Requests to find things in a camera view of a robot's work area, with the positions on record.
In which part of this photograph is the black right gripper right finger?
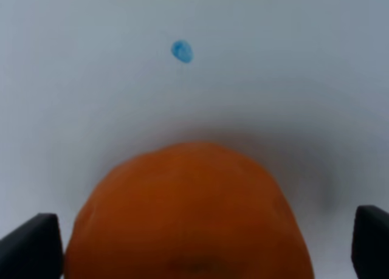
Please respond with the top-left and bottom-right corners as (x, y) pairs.
(351, 205), (388, 279)

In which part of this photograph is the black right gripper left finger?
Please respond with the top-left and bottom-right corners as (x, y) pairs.
(1, 213), (64, 279)

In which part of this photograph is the orange tangerine fruit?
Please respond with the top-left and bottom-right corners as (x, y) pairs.
(64, 142), (314, 278)

